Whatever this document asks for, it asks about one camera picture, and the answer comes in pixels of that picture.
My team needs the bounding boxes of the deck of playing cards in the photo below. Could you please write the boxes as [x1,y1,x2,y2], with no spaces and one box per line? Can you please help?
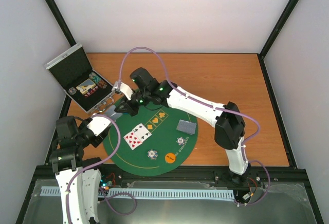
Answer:
[104,105,123,121]

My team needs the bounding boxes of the four of clubs card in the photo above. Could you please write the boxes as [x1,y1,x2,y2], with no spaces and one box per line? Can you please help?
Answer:
[133,123,152,142]

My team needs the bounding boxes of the dealt blue-backed playing card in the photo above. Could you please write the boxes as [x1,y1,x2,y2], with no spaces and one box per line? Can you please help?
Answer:
[176,120,197,135]

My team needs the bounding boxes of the white blue chip stack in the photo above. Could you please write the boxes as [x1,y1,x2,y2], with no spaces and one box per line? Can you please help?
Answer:
[147,149,158,160]
[176,137,185,145]

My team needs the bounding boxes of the orange big blind button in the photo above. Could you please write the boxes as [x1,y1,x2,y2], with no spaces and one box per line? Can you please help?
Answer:
[164,153,176,164]

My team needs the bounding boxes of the eight of hearts card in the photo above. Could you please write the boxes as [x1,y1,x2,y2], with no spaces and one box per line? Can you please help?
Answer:
[123,131,142,150]

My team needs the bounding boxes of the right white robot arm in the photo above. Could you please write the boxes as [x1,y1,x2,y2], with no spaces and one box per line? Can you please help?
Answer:
[112,67,248,176]

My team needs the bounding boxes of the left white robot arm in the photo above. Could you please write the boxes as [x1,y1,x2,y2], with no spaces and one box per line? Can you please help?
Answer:
[49,116,111,223]

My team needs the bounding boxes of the poker chips in case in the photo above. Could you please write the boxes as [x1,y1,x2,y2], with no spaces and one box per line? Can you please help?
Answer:
[89,72,107,89]

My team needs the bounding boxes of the aluminium poker case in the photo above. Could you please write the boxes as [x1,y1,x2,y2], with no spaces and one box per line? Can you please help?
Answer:
[45,43,113,113]

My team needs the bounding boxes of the red dice row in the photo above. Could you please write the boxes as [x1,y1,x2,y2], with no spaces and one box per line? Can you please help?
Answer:
[84,86,99,97]

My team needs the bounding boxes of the boxed card deck in case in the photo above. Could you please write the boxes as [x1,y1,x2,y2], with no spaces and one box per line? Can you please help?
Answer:
[76,78,96,95]

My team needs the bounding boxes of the round green poker mat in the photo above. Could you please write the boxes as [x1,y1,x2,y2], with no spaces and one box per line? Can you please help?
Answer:
[103,103,198,176]

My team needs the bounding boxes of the lone chip in case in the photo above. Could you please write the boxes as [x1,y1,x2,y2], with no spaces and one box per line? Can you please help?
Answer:
[68,87,77,96]

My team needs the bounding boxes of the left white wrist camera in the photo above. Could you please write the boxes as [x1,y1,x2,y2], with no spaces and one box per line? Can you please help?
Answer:
[87,116,111,136]

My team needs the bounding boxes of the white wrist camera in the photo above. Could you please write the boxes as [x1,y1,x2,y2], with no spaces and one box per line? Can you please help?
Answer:
[112,81,134,101]
[87,116,111,136]

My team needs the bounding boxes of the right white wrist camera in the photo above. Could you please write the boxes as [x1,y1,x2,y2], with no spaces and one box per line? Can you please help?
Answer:
[112,81,134,101]

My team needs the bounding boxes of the light blue slotted cable duct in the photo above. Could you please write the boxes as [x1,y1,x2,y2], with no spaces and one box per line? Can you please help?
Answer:
[41,186,235,200]

